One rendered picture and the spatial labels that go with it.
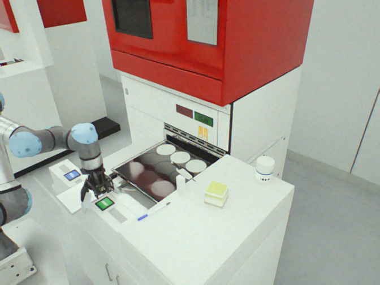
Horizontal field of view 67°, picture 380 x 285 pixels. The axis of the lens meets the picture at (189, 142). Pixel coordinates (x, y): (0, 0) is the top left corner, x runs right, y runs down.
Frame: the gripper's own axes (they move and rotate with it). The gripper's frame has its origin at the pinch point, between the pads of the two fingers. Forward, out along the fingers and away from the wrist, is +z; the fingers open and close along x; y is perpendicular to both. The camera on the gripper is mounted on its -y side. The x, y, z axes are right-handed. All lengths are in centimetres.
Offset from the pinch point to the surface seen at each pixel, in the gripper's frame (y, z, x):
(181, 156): -2.5, 4.6, 47.9
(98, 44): -349, 32, 206
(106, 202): 3.6, -2.0, 0.6
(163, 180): 4.7, 4.5, 28.8
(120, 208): 10.3, -1.5, 2.4
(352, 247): 75, 95, 135
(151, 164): -8.6, 4.5, 33.0
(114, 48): -56, -40, 53
